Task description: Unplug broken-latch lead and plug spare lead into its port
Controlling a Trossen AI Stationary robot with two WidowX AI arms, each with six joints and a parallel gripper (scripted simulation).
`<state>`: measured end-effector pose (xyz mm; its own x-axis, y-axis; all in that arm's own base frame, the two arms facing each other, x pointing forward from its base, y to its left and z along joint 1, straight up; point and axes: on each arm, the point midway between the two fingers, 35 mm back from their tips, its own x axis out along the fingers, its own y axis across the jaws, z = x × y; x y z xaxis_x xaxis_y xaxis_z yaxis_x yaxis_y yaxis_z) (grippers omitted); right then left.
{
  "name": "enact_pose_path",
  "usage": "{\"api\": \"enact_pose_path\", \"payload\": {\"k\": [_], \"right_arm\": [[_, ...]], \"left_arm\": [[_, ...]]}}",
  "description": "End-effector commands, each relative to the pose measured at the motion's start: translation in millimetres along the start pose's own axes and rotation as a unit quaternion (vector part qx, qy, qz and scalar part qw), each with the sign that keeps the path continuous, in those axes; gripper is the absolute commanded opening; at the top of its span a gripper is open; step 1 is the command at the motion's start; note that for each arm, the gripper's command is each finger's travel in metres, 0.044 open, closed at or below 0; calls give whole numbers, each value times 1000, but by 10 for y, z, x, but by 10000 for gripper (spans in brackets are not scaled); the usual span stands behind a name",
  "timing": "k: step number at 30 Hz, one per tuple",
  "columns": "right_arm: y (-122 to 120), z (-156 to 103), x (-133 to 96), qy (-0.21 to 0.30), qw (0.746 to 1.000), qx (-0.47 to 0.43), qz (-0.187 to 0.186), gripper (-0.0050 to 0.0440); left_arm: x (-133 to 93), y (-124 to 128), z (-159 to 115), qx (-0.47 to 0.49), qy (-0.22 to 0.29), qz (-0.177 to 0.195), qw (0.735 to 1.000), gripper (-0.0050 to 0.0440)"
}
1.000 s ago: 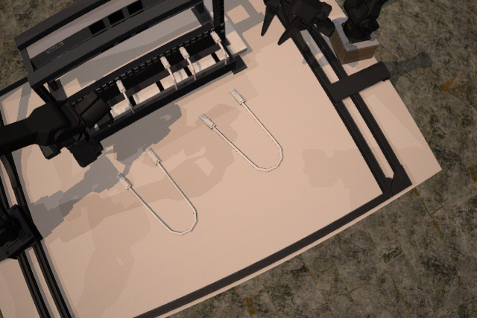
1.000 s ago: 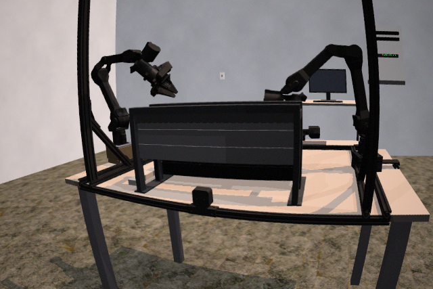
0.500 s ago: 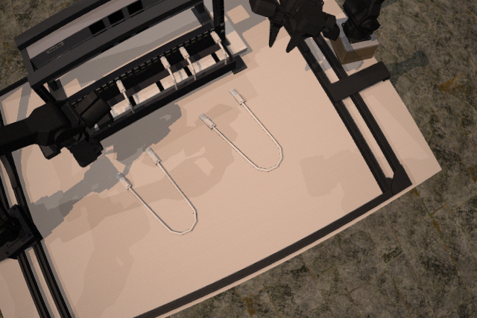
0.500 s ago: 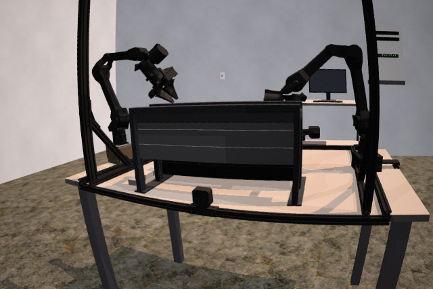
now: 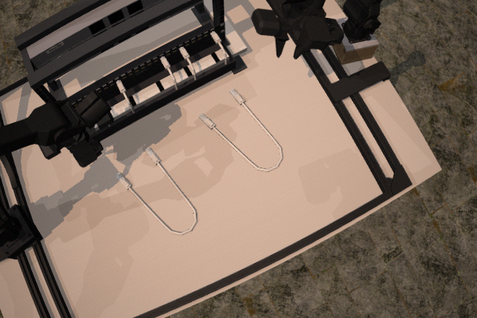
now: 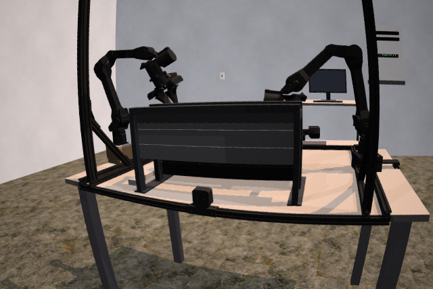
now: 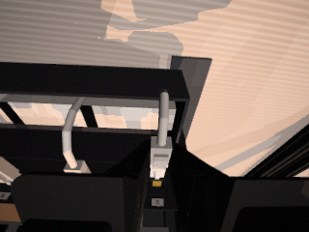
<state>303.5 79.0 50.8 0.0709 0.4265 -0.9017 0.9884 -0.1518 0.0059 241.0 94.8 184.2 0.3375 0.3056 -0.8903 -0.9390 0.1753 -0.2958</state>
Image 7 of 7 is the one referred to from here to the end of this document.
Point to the grey network cable with plug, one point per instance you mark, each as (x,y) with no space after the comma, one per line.
(72,165)
(161,145)
(7,171)

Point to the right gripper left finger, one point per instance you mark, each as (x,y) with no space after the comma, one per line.
(117,196)

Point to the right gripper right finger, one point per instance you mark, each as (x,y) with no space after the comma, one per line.
(212,205)

